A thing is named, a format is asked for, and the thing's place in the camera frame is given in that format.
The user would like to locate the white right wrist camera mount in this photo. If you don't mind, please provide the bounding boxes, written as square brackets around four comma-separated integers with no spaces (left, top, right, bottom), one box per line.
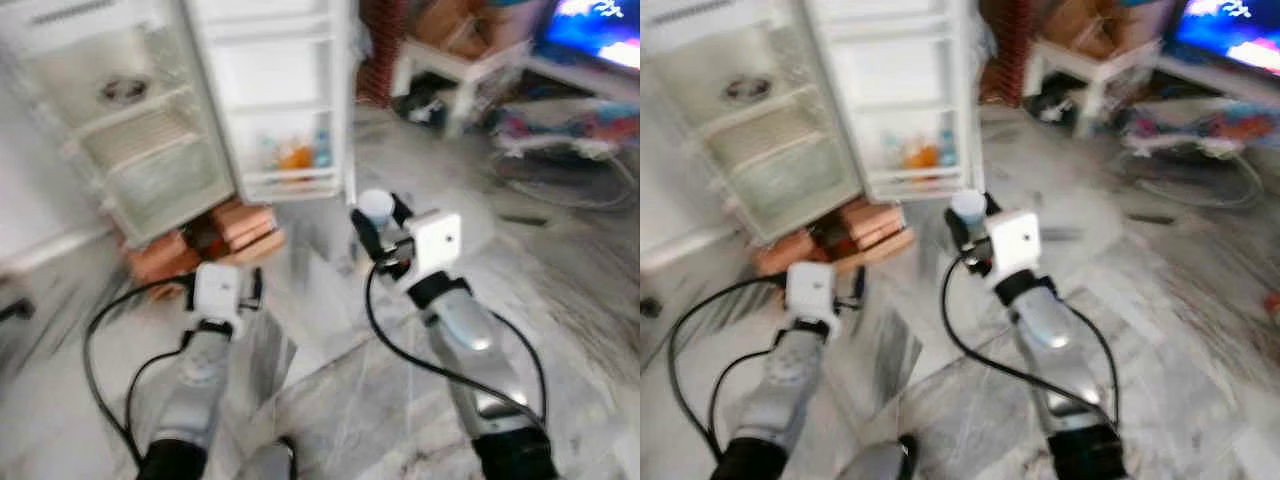
[403,211,464,283]
[984,209,1044,283]

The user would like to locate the lit television screen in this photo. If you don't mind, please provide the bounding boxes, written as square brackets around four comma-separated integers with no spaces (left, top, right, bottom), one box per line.
[534,0,641,73]
[1164,0,1280,75]

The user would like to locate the colourful cloth pile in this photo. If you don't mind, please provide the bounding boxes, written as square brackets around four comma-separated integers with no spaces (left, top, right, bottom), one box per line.
[488,103,641,163]
[1118,103,1280,161]

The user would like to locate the white low table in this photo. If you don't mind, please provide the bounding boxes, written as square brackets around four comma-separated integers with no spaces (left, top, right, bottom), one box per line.
[392,38,533,138]
[1022,38,1163,139]

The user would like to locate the dark bowl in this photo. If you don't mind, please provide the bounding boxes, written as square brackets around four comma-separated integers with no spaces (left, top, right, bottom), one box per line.
[722,76,774,104]

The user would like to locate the thin floor cable loop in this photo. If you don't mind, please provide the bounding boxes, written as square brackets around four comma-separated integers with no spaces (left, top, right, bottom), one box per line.
[488,148,638,212]
[1118,148,1267,211]

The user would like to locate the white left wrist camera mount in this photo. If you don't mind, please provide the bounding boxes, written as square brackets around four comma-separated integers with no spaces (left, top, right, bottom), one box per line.
[192,261,247,331]
[784,261,840,331]

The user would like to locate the bottle with pale blue cap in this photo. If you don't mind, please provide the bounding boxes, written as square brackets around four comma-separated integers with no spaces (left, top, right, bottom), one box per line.
[357,189,397,229]
[949,189,989,229]

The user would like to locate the red brick stack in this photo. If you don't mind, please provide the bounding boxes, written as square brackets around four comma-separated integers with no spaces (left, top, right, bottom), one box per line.
[207,198,287,267]
[124,232,204,289]
[754,232,831,279]
[838,197,917,263]

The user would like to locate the black object under table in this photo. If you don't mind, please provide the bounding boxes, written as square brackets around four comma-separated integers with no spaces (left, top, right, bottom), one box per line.
[1024,76,1081,127]
[394,78,453,127]

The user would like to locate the red woven column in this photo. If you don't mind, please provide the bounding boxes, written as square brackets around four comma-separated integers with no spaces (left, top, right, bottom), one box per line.
[357,0,408,109]
[982,0,1033,107]

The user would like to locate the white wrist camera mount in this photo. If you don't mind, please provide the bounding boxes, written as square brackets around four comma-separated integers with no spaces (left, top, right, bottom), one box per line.
[192,261,247,331]
[403,211,464,283]
[984,209,1044,283]
[784,261,840,331]

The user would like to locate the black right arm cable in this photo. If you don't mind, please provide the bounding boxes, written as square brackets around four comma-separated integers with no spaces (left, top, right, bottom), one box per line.
[940,256,1121,426]
[363,262,549,426]

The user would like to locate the grey robot foot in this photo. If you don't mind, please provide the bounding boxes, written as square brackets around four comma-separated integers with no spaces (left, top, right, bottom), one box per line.
[243,437,298,480]
[840,434,921,480]

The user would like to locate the brown cardboard box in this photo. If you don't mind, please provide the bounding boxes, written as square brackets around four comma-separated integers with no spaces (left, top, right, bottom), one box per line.
[1040,0,1173,59]
[413,0,543,59]

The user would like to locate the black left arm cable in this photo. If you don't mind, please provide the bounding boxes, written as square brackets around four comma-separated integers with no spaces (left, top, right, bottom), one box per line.
[83,276,201,469]
[666,274,791,463]

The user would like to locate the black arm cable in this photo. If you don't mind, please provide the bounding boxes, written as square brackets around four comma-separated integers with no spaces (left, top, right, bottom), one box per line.
[940,256,1121,426]
[666,274,791,463]
[363,262,549,426]
[83,276,201,469]

